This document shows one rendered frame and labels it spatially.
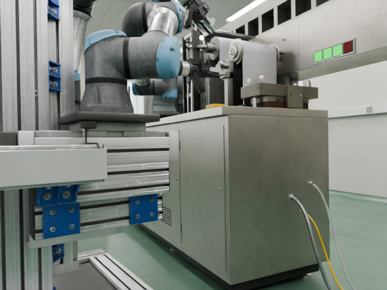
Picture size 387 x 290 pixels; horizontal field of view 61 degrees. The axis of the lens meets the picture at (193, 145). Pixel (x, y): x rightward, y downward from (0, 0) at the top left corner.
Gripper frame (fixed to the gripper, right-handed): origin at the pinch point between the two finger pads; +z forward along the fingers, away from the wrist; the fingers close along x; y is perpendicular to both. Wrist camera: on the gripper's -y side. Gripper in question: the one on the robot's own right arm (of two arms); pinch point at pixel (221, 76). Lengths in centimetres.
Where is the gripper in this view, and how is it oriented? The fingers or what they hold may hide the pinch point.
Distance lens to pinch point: 177.7
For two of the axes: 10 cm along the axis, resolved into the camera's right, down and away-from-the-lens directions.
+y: -0.2, -10.0, -0.1
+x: -4.5, 0.0, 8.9
